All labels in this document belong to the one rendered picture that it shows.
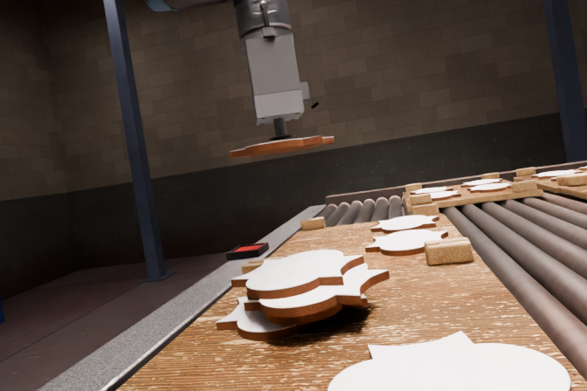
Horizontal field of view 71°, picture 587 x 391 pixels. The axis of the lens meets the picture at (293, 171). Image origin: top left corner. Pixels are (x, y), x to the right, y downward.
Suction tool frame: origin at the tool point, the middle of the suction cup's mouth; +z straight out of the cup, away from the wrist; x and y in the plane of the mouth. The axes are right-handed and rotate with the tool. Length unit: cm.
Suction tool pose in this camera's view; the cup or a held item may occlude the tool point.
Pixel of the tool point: (284, 152)
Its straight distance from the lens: 58.0
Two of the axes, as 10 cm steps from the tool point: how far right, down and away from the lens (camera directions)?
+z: 1.6, 9.9, 0.1
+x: -9.8, 1.6, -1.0
